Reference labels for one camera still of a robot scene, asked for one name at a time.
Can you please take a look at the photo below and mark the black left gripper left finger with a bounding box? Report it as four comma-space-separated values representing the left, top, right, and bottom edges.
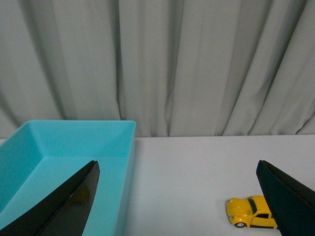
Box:
0, 160, 100, 236

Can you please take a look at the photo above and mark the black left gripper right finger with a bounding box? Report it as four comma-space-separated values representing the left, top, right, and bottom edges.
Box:
256, 160, 315, 236

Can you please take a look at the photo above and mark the yellow beetle toy car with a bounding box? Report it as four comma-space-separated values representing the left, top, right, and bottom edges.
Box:
225, 195, 278, 229

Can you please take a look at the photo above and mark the turquoise plastic storage box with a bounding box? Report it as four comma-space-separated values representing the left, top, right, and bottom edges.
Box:
0, 120, 136, 236

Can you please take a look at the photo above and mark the grey pleated curtain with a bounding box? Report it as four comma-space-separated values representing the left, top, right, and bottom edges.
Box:
0, 0, 315, 138

